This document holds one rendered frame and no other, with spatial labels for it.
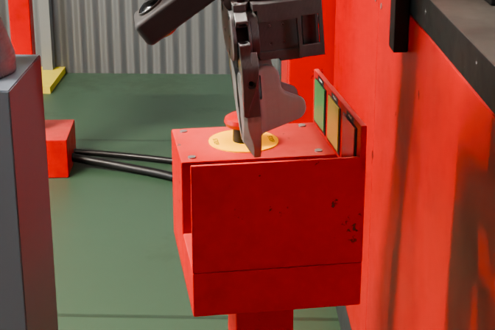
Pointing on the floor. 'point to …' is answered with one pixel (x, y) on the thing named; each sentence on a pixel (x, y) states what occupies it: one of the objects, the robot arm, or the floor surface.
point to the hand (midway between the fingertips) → (247, 144)
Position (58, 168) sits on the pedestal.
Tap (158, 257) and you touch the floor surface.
